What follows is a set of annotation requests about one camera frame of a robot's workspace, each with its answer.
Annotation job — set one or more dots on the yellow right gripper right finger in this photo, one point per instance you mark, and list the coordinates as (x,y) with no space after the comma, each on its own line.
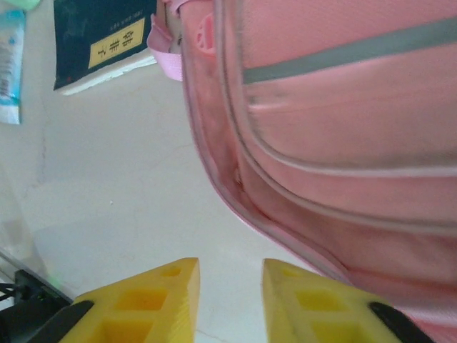
(321,314)

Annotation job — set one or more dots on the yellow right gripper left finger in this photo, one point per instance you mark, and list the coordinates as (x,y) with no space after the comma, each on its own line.
(143,311)

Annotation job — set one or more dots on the pink backpack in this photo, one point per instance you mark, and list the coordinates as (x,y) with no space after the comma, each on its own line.
(339,143)

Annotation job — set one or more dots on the dark blue book yellow label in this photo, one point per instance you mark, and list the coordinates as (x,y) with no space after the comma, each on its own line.
(85,28)

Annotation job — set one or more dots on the mint green square zip case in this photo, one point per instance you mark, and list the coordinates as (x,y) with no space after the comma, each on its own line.
(18,3)

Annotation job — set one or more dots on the clear packet with blue header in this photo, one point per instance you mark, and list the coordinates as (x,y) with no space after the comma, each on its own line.
(10,71)

